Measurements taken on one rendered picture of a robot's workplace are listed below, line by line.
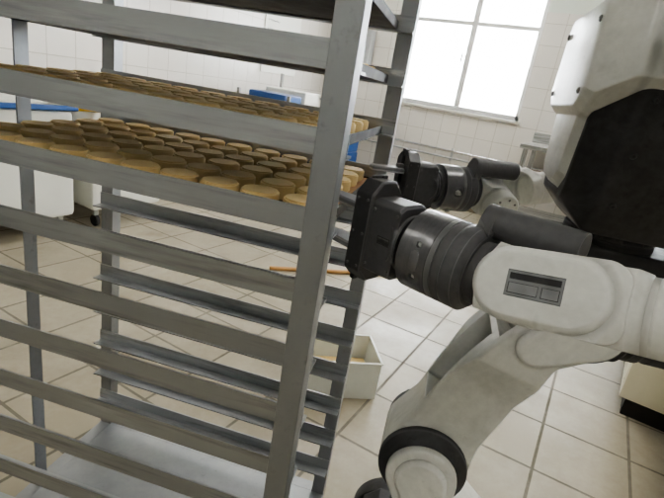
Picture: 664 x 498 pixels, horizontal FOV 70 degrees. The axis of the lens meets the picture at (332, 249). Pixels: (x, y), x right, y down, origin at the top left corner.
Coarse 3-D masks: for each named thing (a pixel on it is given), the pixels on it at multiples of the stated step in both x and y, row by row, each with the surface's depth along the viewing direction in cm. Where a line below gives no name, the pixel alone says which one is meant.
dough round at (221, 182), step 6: (204, 180) 61; (210, 180) 62; (216, 180) 62; (222, 180) 63; (228, 180) 63; (234, 180) 64; (216, 186) 60; (222, 186) 60; (228, 186) 61; (234, 186) 61
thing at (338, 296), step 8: (208, 256) 108; (240, 264) 107; (272, 272) 105; (328, 288) 103; (336, 288) 103; (328, 296) 104; (336, 296) 103; (344, 296) 103; (352, 296) 102; (360, 296) 102; (336, 304) 101; (344, 304) 101; (352, 304) 102; (360, 304) 103
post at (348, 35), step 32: (352, 0) 45; (352, 32) 45; (352, 64) 46; (352, 96) 48; (320, 128) 49; (320, 160) 50; (320, 192) 51; (320, 224) 52; (320, 256) 53; (320, 288) 55; (288, 352) 57; (288, 384) 59; (288, 416) 60; (288, 448) 61; (288, 480) 63
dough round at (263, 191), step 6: (246, 186) 62; (252, 186) 62; (258, 186) 63; (264, 186) 63; (246, 192) 60; (252, 192) 59; (258, 192) 60; (264, 192) 60; (270, 192) 61; (276, 192) 61; (270, 198) 60; (276, 198) 61
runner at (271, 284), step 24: (0, 216) 66; (24, 216) 65; (48, 216) 64; (72, 240) 64; (96, 240) 63; (120, 240) 62; (144, 240) 62; (168, 264) 61; (192, 264) 61; (216, 264) 60; (240, 288) 60; (264, 288) 59; (288, 288) 58
